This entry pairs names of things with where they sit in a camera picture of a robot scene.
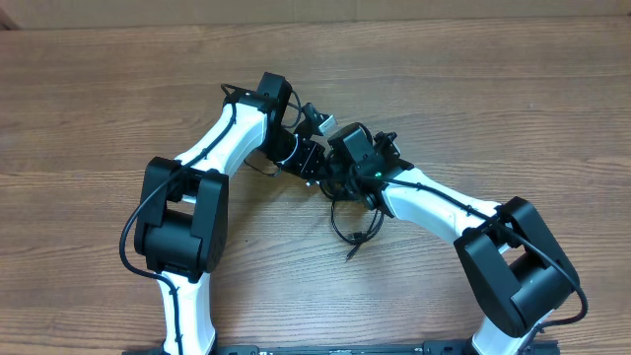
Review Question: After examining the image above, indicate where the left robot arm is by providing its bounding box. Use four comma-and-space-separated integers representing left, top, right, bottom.
121, 73, 336, 354

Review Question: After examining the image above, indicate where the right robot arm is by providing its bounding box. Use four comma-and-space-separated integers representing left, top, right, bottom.
321, 123, 588, 354

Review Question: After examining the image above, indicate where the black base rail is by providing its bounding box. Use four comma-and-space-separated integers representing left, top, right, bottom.
122, 338, 561, 355

